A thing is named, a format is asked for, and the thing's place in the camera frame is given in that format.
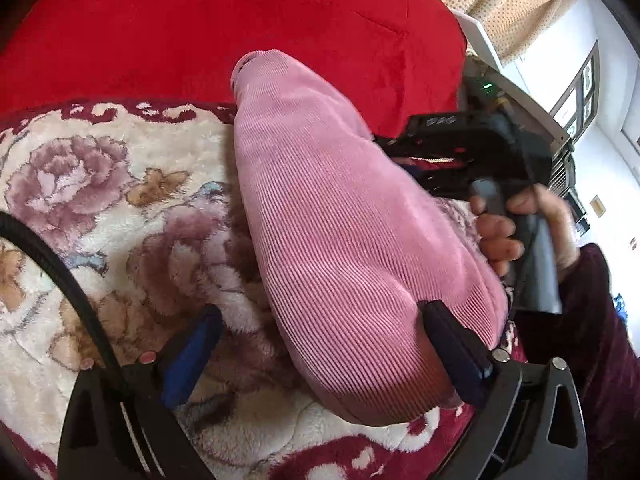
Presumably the pink corduroy garment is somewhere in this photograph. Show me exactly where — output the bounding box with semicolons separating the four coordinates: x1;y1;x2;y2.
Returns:
231;50;510;426

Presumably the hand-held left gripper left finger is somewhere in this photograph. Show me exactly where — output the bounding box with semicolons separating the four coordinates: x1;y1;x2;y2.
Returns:
57;305;224;480

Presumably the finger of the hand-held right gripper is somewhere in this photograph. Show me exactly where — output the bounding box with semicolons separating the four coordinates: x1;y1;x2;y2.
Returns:
372;134;420;181

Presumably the white furniture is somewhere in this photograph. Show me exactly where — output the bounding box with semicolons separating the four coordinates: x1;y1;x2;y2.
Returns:
451;9;572;153

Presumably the floral fleece blanket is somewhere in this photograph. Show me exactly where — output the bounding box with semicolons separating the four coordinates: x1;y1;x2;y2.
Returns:
0;100;526;480

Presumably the dark framed window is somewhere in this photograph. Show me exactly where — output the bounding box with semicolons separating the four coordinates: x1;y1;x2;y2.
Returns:
549;39;601;142

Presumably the person's right hand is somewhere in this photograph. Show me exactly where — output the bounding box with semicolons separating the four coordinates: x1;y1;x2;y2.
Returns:
469;183;582;278

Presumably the red bed sheet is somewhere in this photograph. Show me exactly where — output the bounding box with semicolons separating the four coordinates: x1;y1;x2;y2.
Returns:
0;0;468;136

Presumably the person's right forearm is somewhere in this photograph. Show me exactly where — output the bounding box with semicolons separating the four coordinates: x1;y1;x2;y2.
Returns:
514;242;640;480

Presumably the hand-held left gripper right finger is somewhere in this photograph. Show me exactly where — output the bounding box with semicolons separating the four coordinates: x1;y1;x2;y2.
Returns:
417;300;588;480

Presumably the black cable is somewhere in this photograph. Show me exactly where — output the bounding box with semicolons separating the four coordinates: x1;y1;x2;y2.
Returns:
0;211;173;480

